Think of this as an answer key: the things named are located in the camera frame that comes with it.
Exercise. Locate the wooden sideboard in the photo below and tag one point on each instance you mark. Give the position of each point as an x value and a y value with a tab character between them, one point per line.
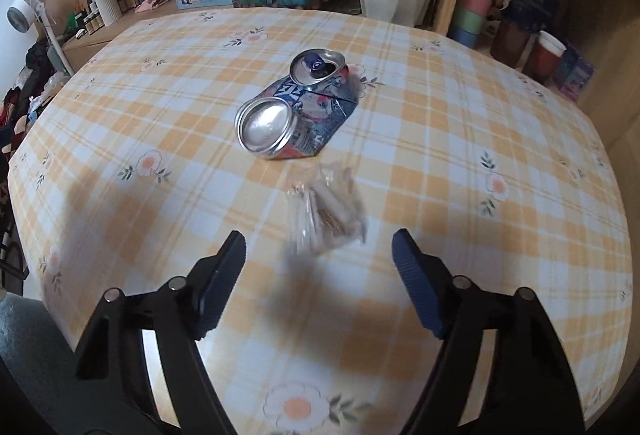
90	50

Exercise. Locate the yellow checked floral tablecloth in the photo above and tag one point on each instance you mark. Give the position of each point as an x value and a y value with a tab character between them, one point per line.
150	90

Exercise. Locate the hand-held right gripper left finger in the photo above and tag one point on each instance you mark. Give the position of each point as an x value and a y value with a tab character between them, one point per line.
220	290

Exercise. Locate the purple box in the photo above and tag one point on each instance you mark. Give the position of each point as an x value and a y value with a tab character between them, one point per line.
580	75

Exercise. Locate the row of small brown bottles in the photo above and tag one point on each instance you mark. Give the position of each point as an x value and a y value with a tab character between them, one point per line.
90	22

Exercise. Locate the brown cup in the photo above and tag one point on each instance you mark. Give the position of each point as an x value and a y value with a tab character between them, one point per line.
507	42

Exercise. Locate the red cup with white rim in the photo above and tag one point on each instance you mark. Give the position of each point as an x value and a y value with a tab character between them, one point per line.
542	60

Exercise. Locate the white standing fan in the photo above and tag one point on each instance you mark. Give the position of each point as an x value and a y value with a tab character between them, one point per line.
20	15

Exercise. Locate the clear plastic wrapper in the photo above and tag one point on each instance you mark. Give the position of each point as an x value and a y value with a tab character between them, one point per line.
325	210

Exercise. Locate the wooden shelf unit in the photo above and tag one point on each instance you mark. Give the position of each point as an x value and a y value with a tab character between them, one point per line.
615	65

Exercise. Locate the crushed drink can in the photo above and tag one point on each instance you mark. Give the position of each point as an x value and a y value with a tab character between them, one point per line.
310	115

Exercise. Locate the pile of clothes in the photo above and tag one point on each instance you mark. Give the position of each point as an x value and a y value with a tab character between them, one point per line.
35	60

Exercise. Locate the light blue fleece clothing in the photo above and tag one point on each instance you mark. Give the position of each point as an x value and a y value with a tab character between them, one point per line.
30	325

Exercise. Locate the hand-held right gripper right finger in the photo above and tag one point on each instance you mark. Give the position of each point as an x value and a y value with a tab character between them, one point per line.
417	287

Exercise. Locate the pink pouch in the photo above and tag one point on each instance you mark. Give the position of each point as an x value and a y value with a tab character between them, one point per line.
150	4

